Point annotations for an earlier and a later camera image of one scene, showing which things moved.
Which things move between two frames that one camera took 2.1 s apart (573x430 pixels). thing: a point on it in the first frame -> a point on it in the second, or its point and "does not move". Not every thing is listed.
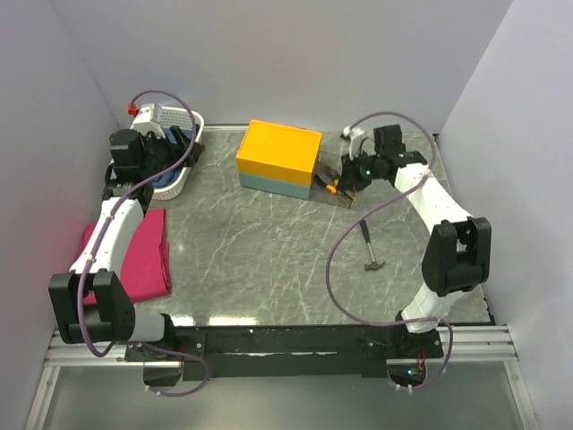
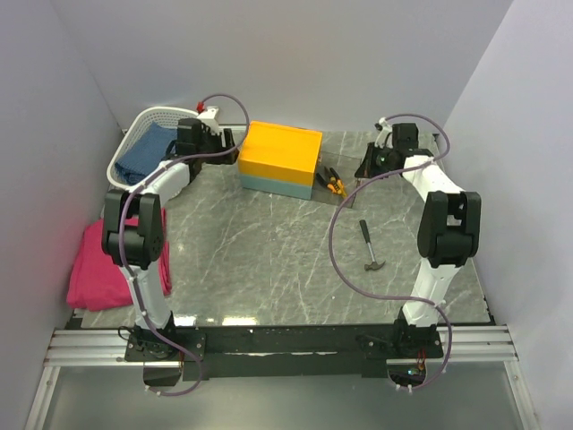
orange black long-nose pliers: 329,187 -> 336,181
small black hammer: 374,264 does not move
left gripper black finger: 183,144 -> 228,141
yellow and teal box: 278,158 does not move
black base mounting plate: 288,352 does not move
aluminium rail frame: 489,341 does not move
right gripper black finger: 348,180 -> 366,167
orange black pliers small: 329,187 does not move
